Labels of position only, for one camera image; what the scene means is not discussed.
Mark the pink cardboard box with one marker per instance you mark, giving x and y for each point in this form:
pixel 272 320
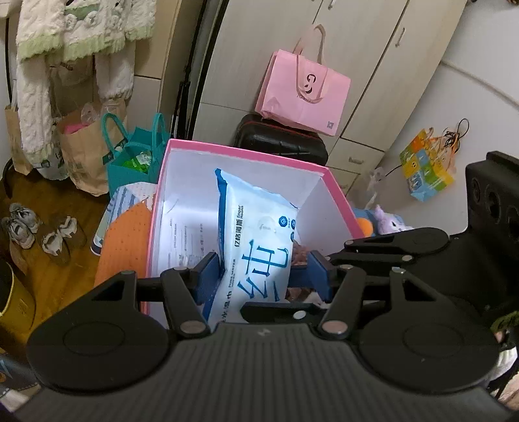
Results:
pixel 190 194

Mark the orange ball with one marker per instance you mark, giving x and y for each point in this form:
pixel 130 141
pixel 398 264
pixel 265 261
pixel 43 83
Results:
pixel 365 228

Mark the teal tote bag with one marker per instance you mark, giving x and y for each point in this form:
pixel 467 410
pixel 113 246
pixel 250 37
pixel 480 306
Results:
pixel 133 162

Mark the grey white wardrobe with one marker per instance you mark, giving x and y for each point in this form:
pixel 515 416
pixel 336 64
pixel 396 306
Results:
pixel 365 61

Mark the colourful paper gift bag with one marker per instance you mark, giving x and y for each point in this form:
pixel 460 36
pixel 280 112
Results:
pixel 425 170

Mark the black suitcase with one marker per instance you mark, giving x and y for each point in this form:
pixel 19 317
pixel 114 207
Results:
pixel 279 142

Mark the brown fuzzy slipper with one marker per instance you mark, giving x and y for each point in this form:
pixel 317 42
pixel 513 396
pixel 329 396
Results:
pixel 54 247
pixel 71 229

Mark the blue white wet wipes packet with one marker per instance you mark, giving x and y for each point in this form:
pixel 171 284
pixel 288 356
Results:
pixel 251 219

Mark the brown paper bag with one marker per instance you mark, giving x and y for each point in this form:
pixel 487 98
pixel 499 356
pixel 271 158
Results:
pixel 16 138
pixel 85 162

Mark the grey white sneaker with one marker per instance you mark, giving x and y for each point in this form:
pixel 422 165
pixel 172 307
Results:
pixel 18 233
pixel 26 215

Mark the beige wardrobe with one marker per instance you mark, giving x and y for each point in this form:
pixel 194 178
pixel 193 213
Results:
pixel 162 48

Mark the clear plastic bag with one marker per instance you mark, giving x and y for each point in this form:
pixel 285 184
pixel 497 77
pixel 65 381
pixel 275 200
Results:
pixel 377 178

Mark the black light stand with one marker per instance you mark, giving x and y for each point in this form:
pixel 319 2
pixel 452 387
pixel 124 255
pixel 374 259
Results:
pixel 190 73

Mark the purple plush toy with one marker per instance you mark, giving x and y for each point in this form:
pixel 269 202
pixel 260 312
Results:
pixel 389 221

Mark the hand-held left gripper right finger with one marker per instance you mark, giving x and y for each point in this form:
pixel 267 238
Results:
pixel 320 278

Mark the black clothes rack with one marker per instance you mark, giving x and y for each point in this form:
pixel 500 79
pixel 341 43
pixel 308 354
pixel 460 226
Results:
pixel 7 178

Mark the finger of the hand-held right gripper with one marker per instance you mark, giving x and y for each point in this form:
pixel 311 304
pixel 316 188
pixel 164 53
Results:
pixel 405 243
pixel 279 313

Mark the patchwork tablecloth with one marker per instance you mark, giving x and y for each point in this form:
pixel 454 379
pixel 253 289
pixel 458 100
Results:
pixel 121 243

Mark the pink tote bag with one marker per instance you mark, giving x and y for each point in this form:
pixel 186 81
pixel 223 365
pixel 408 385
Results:
pixel 300 93

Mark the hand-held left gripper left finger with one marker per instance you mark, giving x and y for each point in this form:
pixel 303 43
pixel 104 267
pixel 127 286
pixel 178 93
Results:
pixel 209 278

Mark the yellow round bin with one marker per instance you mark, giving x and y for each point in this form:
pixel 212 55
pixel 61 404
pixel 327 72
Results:
pixel 16 300

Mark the fluffy white green pants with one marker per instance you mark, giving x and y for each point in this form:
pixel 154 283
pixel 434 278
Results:
pixel 36 105

